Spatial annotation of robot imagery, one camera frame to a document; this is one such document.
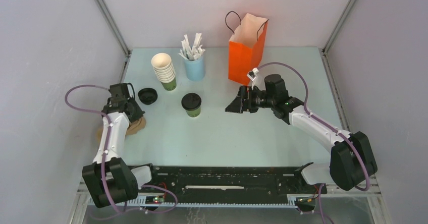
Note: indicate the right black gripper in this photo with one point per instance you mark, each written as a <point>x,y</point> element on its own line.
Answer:
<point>238,105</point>

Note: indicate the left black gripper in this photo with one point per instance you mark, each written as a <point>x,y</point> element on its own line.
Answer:
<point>139,112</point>

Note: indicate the brown cardboard cup carrier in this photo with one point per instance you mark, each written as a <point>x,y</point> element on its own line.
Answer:
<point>134,128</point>

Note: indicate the orange paper bag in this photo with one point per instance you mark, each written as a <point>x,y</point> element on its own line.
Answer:
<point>246,46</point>

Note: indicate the green paper coffee cup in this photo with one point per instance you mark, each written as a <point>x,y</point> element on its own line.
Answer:
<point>194,112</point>

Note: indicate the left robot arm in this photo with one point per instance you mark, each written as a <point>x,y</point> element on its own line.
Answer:
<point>108,179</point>

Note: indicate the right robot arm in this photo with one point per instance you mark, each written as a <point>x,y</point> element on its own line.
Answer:
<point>351,157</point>

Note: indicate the black plastic lid stack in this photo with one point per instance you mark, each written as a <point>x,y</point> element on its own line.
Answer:
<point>147,96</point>

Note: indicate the light blue holder cup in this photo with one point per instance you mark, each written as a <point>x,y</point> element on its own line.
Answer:
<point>195,70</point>

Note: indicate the stack of paper cups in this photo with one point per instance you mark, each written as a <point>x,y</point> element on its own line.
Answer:
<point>164,70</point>

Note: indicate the white stirrer packets bundle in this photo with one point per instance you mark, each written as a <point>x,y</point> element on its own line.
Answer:
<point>192,51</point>

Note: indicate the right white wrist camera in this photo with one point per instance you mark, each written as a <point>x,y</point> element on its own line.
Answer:
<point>253,76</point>

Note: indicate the black metal base rail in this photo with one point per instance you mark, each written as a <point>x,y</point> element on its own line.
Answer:
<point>193,186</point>

